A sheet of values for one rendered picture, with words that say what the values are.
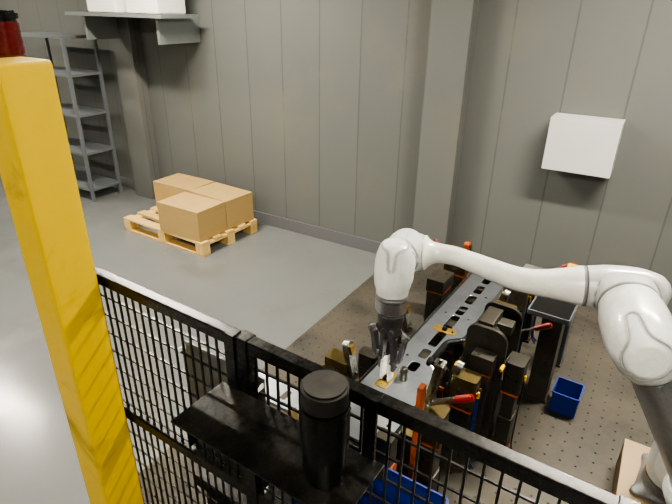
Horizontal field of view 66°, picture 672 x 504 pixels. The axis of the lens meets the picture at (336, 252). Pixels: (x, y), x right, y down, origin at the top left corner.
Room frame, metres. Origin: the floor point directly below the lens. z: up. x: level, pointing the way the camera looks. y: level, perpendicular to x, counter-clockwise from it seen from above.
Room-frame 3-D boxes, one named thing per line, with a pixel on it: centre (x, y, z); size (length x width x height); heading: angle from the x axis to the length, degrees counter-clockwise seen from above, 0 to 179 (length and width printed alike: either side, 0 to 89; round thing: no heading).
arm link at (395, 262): (1.26, -0.16, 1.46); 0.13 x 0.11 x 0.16; 164
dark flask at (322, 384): (0.58, 0.01, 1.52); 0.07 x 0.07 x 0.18
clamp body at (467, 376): (1.28, -0.42, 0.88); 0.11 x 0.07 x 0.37; 57
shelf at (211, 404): (0.66, 0.10, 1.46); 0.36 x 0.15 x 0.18; 57
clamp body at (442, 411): (1.14, -0.31, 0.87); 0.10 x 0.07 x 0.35; 57
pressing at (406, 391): (1.65, -0.42, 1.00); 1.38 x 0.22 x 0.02; 147
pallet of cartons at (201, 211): (4.85, 1.48, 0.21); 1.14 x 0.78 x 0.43; 59
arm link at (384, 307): (1.24, -0.16, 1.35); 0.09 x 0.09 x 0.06
